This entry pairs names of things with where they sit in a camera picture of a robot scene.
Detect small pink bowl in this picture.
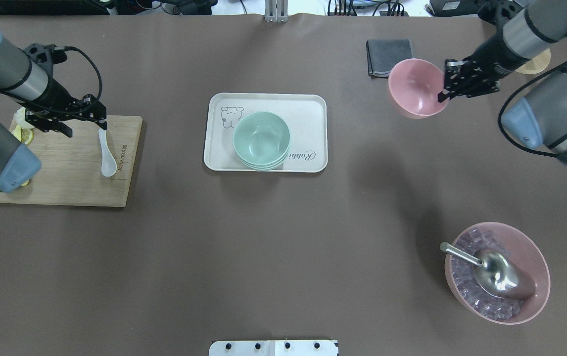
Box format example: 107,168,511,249
388,58,450,119

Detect top green bowl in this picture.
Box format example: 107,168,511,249
232,111,292,166

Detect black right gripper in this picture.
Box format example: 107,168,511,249
437,50,501,103

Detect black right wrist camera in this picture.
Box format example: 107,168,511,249
475,0,524,26

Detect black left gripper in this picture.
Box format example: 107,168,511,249
26,94,108,138

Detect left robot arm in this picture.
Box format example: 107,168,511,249
0,31,108,193

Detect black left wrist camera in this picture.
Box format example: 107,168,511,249
22,43,68,68

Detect clear ice cubes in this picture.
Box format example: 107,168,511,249
451,228,524,321

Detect white ceramic spoon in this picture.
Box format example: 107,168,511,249
98,128,118,177

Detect large pink ice bowl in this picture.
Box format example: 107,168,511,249
444,222,551,326

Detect cream rabbit serving tray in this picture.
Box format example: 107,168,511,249
203,92,328,173

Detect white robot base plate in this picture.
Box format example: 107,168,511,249
208,339,339,356

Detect lemon slice under knife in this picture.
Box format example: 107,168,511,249
11,125,34,145

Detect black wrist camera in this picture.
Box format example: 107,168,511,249
22,43,68,68
475,0,524,26

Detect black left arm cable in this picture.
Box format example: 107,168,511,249
56,45,103,104

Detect grey folded cloth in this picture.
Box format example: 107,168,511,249
366,39,413,78

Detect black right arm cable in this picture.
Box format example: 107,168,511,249
498,64,567,159

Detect metal ice scoop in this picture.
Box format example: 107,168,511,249
439,242,535,301

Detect wooden mug tree stand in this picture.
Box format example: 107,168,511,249
515,48,551,75

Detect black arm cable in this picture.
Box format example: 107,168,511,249
56,45,103,104
498,64,567,159

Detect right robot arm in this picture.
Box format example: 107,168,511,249
437,0,567,166

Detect bamboo cutting board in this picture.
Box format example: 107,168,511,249
0,115,142,207

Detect lower green bowls stack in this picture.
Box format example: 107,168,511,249
236,146,289,171

